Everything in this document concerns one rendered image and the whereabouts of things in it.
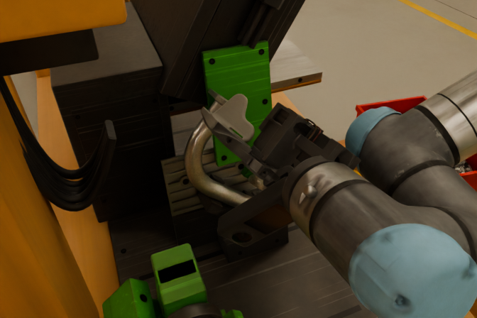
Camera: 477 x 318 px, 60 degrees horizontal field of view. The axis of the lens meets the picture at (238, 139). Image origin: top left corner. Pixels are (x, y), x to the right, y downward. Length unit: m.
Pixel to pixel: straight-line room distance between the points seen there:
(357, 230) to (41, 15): 0.24
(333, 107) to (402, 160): 2.36
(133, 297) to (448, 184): 0.35
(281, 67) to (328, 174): 0.56
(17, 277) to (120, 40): 0.47
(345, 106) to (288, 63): 1.91
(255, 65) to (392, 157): 0.34
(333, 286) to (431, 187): 0.44
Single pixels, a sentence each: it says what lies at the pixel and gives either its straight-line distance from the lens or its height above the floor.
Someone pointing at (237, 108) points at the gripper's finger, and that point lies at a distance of 0.50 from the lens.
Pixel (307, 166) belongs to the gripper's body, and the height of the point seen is 1.32.
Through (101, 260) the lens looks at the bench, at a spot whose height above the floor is 0.88.
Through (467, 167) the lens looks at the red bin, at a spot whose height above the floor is 0.87.
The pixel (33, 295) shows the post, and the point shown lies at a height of 1.18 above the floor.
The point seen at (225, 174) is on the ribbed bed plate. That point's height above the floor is 1.03.
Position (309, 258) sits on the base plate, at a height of 0.90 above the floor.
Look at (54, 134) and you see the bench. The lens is 1.22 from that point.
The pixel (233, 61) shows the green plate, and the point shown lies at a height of 1.25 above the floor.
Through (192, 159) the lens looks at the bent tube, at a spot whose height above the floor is 1.13.
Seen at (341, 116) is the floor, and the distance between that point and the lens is 2.72.
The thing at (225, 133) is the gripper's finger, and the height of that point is 1.28.
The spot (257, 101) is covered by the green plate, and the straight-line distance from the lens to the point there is 0.72.
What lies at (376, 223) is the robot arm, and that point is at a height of 1.35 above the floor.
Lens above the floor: 1.59
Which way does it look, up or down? 40 degrees down
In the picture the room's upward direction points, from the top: straight up
